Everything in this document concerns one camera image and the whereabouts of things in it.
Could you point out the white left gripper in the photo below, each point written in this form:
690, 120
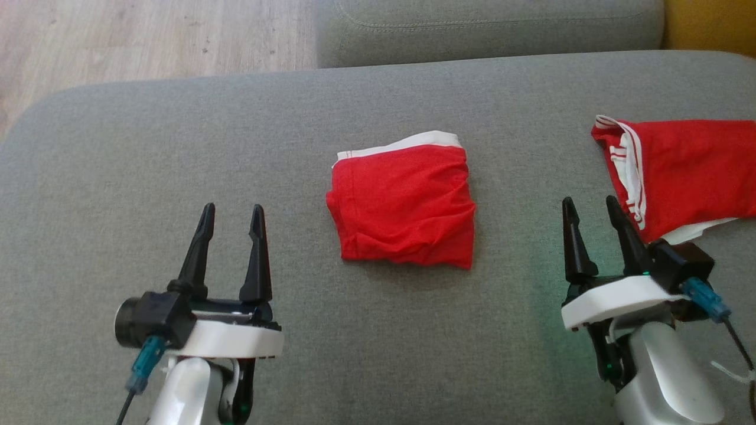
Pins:
236, 339

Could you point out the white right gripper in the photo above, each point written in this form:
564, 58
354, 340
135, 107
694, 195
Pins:
620, 298

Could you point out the red white basketball jersey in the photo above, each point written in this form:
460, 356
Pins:
691, 171

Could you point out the red 23 jersey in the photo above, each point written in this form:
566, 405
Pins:
407, 206

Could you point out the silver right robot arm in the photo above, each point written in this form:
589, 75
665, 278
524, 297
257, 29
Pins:
667, 378

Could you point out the large yellow sofa backrest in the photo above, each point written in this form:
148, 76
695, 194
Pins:
714, 23

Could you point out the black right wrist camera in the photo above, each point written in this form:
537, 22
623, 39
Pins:
679, 262

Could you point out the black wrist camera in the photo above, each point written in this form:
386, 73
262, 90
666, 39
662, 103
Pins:
679, 262
159, 319

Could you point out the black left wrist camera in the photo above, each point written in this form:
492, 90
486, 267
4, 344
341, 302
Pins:
159, 319

